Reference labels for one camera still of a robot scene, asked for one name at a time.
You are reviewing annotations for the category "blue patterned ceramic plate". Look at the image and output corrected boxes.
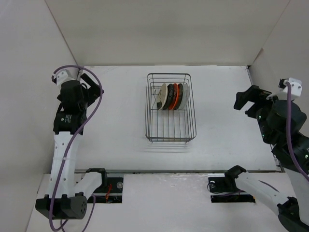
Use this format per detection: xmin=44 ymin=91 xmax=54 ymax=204
xmin=174 ymin=83 xmax=183 ymax=110

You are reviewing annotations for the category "grey wire dish rack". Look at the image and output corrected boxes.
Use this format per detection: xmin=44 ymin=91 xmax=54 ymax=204
xmin=145 ymin=72 xmax=197 ymax=143

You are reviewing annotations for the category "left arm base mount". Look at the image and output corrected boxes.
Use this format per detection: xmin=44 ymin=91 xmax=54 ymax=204
xmin=74 ymin=172 xmax=124 ymax=203

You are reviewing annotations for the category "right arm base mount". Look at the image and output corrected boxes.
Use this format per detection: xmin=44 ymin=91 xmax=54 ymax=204
xmin=207 ymin=174 xmax=256 ymax=203

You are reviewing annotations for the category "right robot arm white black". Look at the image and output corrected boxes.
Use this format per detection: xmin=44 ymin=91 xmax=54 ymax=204
xmin=223 ymin=83 xmax=309 ymax=232

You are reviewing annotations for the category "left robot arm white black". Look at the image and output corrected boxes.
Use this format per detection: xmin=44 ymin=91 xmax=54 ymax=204
xmin=35 ymin=71 xmax=108 ymax=220

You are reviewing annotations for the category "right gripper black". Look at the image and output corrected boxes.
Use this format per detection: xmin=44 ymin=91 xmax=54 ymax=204
xmin=234 ymin=84 xmax=279 ymax=143

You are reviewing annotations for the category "black round plate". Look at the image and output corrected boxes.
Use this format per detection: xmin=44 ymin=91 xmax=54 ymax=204
xmin=163 ymin=84 xmax=174 ymax=110

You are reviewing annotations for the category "clear glass plate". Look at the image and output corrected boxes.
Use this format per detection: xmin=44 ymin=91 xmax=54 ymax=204
xmin=179 ymin=83 xmax=190 ymax=110

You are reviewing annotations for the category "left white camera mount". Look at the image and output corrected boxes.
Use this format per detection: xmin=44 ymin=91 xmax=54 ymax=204
xmin=52 ymin=69 xmax=77 ymax=88

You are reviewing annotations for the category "cream plate with flower pattern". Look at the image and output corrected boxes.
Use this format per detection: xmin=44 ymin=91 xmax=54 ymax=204
xmin=156 ymin=83 xmax=168 ymax=110

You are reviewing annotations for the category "orange round plate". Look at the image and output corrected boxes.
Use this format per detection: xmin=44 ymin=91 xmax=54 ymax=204
xmin=169 ymin=83 xmax=180 ymax=110

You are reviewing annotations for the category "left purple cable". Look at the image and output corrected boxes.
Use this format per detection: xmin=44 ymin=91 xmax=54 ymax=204
xmin=49 ymin=64 xmax=104 ymax=232

